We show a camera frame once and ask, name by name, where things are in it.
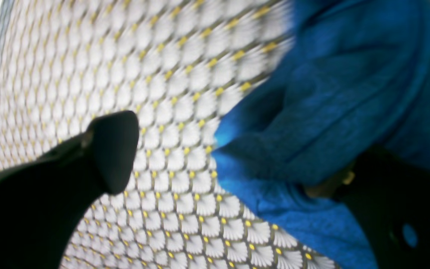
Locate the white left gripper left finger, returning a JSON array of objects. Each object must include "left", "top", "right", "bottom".
[{"left": 0, "top": 111, "right": 139, "bottom": 269}]

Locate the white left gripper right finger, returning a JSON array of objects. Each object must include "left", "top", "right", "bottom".
[{"left": 304, "top": 145, "right": 430, "bottom": 269}]

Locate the blue long-sleeve T-shirt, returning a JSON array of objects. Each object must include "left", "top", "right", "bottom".
[{"left": 212, "top": 0, "right": 430, "bottom": 269}]

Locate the fan-patterned table cloth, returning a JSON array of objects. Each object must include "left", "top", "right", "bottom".
[{"left": 0, "top": 0, "right": 343, "bottom": 269}]

